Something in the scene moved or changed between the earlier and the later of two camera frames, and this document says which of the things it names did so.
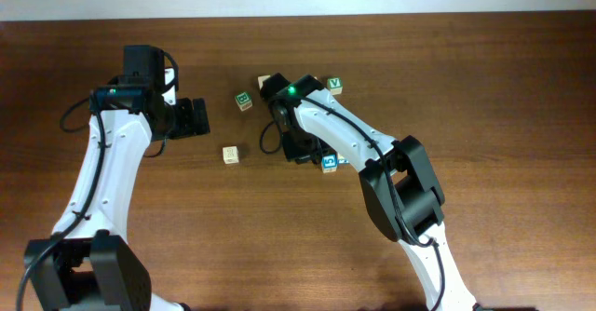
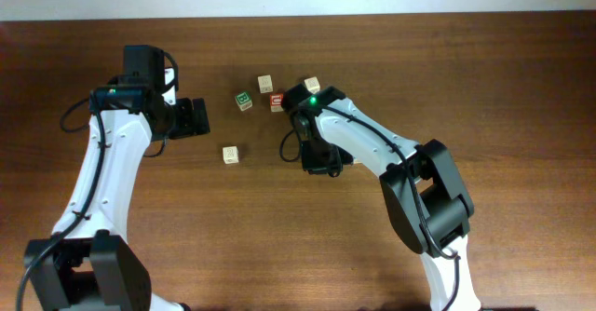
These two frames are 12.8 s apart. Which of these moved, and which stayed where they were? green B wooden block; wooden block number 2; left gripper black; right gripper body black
Moved: right gripper body black
Stayed: green B wooden block; left gripper black; wooden block number 2
